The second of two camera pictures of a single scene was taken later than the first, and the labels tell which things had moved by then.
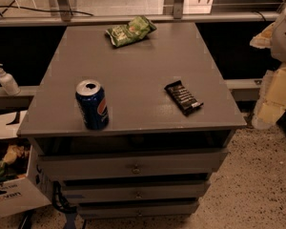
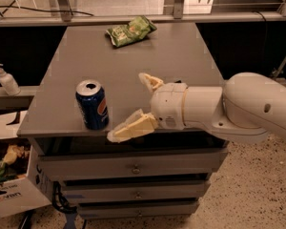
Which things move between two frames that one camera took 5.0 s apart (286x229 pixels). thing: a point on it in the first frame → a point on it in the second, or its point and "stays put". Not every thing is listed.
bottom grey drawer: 136,210 stays put
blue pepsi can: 91,101 stays put
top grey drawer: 130,164 stays put
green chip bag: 138,29 stays put
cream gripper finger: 277,93 → 136,123
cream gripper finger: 264,39 → 151,81
